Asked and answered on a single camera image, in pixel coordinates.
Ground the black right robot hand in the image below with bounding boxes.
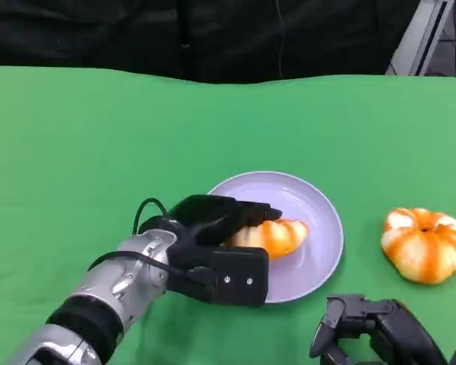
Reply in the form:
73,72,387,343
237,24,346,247
309,294,448,365

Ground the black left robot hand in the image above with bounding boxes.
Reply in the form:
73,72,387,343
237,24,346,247
163,194,284,248

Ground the orange and white bread roll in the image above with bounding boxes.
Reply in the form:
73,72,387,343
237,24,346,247
380,207,456,285
226,218,310,262

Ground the lilac plate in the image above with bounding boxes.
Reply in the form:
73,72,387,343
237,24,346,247
207,170,344,304

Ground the green table cloth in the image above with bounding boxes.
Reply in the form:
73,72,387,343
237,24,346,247
0,65,456,365

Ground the black backdrop curtain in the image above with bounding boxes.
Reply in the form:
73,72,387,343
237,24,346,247
0,0,421,84

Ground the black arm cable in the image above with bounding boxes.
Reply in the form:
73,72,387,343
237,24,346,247
87,250,214,284
131,197,168,235

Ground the aluminium frame post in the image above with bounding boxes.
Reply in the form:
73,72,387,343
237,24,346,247
386,0,455,76

